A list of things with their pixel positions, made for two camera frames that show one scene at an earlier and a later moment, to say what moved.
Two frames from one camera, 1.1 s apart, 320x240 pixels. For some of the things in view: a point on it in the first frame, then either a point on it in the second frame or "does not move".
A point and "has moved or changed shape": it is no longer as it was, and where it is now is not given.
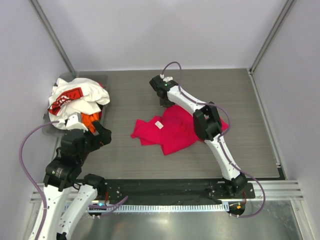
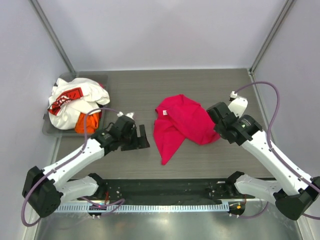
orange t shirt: x=87 y=120 does not move
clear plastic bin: x=102 y=77 does not move
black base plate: x=173 y=190 does not move
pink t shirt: x=173 y=128 has moved or changed shape
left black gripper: x=104 y=135 -> x=143 y=142
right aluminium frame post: x=271 y=36 does not move
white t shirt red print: x=73 y=95 does not move
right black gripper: x=163 y=104 -> x=217 y=128
